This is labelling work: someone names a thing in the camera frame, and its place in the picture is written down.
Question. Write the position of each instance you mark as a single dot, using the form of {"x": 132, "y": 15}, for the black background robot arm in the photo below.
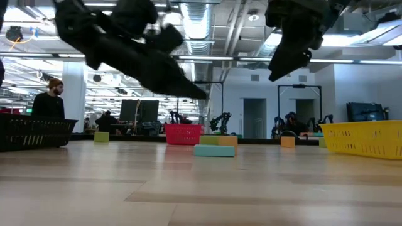
{"x": 278, "y": 127}
{"x": 221, "y": 120}
{"x": 323, "y": 120}
{"x": 179, "y": 118}

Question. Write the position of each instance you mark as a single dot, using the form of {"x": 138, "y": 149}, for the yellow plastic basket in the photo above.
{"x": 364, "y": 138}

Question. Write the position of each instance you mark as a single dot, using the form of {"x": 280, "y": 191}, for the round ceiling sensor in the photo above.
{"x": 253, "y": 17}

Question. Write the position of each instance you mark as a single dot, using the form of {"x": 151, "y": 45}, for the orange foam block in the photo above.
{"x": 228, "y": 140}
{"x": 288, "y": 142}

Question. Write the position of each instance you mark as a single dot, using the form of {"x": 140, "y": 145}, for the blue foam block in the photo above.
{"x": 214, "y": 150}

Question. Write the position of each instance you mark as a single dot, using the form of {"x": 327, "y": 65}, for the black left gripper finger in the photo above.
{"x": 179, "y": 84}
{"x": 165, "y": 39}

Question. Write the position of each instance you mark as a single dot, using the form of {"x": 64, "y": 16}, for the long ceiling light strip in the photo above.
{"x": 213, "y": 58}

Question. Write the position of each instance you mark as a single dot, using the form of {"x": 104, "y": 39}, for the white building column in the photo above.
{"x": 73, "y": 94}

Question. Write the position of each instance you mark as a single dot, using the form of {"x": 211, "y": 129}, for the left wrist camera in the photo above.
{"x": 132, "y": 15}

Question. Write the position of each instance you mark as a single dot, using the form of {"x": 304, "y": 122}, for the black gantry frame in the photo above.
{"x": 298, "y": 85}
{"x": 213, "y": 82}

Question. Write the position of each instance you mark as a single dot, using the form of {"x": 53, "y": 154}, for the black ceiling device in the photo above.
{"x": 14, "y": 33}

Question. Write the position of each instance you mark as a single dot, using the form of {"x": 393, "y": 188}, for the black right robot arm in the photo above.
{"x": 334, "y": 12}

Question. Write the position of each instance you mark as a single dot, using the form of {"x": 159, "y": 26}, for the silver ceiling air duct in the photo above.
{"x": 198, "y": 28}

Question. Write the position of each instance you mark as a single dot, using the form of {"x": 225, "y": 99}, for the wall vent grille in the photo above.
{"x": 255, "y": 77}
{"x": 302, "y": 78}

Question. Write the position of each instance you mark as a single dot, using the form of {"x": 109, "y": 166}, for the grey door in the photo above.
{"x": 254, "y": 117}
{"x": 304, "y": 110}

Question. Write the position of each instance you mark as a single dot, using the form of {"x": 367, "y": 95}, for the small green foam block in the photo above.
{"x": 322, "y": 142}

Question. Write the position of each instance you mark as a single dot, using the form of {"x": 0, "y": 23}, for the black aluminium table frame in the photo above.
{"x": 132, "y": 137}

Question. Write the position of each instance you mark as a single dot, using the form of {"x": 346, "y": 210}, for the black computer monitor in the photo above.
{"x": 150, "y": 110}
{"x": 128, "y": 110}

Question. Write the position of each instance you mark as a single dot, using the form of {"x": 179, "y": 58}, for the black wall screen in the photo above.
{"x": 364, "y": 112}

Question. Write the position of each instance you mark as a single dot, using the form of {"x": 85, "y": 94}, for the red plastic basket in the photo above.
{"x": 183, "y": 134}

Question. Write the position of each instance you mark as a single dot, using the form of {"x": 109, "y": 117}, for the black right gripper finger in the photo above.
{"x": 307, "y": 58}
{"x": 282, "y": 64}

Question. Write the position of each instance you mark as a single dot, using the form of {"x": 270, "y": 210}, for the bright ceiling light panel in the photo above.
{"x": 345, "y": 40}

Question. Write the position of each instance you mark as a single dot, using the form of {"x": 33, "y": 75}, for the person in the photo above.
{"x": 48, "y": 103}
{"x": 106, "y": 122}
{"x": 293, "y": 124}

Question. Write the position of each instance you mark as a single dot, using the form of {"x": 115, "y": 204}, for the black plastic basket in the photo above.
{"x": 31, "y": 132}

